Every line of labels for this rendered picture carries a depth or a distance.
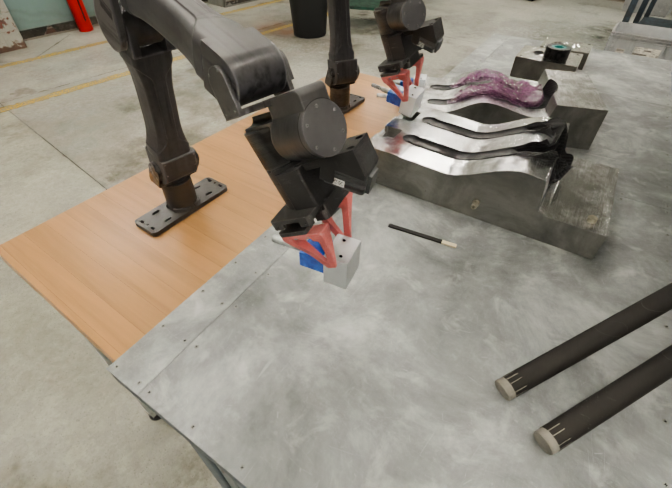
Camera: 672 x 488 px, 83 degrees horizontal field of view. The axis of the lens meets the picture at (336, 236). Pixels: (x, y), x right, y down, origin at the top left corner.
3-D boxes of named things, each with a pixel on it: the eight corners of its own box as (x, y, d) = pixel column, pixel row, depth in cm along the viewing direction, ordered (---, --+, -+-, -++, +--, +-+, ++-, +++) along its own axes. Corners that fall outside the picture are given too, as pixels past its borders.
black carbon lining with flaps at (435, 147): (398, 148, 88) (403, 109, 81) (425, 121, 97) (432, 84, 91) (559, 198, 74) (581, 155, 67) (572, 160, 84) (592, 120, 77)
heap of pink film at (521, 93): (446, 106, 106) (451, 78, 101) (449, 83, 119) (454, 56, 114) (545, 117, 101) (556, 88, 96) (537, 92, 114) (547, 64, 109)
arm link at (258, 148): (325, 151, 45) (297, 96, 42) (292, 178, 42) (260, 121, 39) (293, 155, 50) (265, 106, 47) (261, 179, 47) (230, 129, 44)
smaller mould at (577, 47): (534, 61, 150) (540, 45, 146) (541, 52, 158) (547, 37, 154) (581, 70, 143) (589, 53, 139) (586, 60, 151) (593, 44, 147)
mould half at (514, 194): (361, 178, 91) (363, 125, 82) (407, 133, 107) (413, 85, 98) (591, 260, 71) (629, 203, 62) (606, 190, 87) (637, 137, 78)
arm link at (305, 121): (365, 138, 41) (328, 18, 36) (306, 170, 36) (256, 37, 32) (303, 147, 50) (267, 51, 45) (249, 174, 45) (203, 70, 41)
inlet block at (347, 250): (266, 261, 58) (262, 235, 54) (283, 240, 61) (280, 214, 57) (346, 290, 54) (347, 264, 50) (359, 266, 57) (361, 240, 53)
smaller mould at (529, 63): (509, 76, 139) (515, 56, 134) (519, 64, 148) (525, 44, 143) (568, 87, 131) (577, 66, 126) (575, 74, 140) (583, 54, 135)
